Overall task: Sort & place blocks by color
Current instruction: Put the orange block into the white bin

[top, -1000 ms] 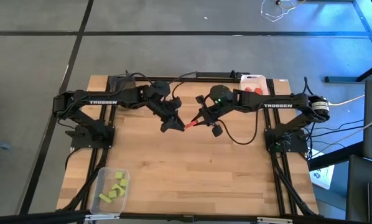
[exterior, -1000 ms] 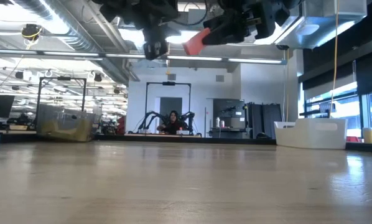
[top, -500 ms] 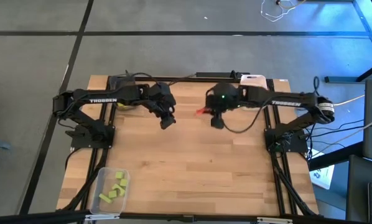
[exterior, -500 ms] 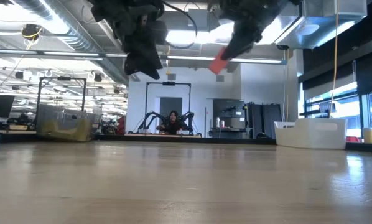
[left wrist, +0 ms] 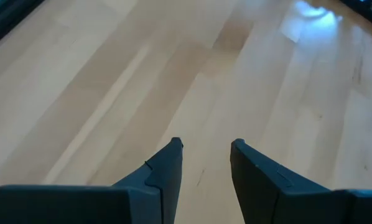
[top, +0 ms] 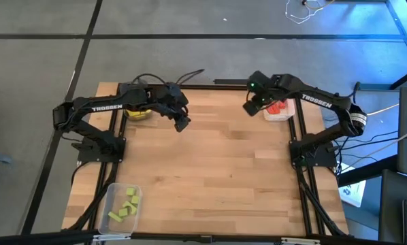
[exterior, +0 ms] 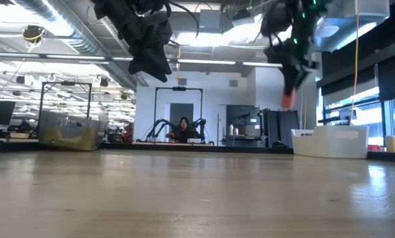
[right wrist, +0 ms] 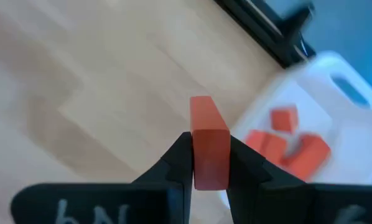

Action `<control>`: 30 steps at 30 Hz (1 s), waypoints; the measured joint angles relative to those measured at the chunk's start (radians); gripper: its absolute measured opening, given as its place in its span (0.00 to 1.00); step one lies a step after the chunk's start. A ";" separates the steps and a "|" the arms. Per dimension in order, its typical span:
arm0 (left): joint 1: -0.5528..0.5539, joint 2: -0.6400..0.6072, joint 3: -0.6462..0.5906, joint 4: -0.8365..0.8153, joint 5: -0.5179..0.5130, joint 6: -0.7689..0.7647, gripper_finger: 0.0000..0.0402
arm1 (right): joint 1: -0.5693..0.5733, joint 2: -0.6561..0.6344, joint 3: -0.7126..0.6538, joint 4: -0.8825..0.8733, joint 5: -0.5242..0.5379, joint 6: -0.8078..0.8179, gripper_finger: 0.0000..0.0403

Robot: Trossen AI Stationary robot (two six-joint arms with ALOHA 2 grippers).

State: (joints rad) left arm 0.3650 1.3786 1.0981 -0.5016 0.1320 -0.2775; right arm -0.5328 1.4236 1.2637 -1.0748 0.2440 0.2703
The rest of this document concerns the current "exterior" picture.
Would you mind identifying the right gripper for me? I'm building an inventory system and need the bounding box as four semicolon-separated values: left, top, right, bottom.
265;39;319;97

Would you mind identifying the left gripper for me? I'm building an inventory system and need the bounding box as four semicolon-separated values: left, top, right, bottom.
127;13;174;83

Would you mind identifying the red foam block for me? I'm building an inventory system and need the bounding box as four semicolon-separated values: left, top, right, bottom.
281;89;298;110

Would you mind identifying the clear plastic storage bin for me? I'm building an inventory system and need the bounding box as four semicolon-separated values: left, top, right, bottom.
38;110;103;152

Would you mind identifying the dark grey cabinet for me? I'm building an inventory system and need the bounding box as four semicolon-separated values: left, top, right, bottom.
260;108;299;148

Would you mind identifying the grey door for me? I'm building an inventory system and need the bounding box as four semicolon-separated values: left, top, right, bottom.
168;102;194;120

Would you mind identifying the long ceiling light strip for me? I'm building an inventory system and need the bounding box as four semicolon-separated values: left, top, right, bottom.
0;52;284;69

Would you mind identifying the person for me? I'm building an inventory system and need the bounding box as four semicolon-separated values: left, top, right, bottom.
166;116;201;143

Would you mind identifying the white plastic bin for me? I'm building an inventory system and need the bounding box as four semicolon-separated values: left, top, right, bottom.
290;125;370;159

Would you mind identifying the background wooden table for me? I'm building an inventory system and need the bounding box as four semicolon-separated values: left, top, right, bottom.
131;141;215;147

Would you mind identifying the grey ceiling box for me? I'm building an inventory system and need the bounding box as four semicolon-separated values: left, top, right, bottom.
199;9;223;30

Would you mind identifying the yellow roll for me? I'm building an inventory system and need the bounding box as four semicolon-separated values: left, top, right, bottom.
384;135;395;153

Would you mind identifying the yellow black ceiling reel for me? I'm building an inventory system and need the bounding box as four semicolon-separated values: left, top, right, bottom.
21;24;46;44

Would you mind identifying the black gantry frame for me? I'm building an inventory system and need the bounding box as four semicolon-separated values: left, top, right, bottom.
38;81;93;118
153;87;204;143

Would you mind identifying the yellow hanging cord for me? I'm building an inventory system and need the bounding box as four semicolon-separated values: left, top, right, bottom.
349;0;361;126

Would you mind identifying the silver air duct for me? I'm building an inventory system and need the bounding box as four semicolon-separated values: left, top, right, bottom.
253;0;390;54

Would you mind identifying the black table frame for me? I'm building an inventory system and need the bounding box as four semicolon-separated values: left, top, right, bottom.
0;140;395;163

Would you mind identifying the round ribbed ceiling duct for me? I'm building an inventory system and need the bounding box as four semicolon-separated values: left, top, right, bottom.
12;0;139;87

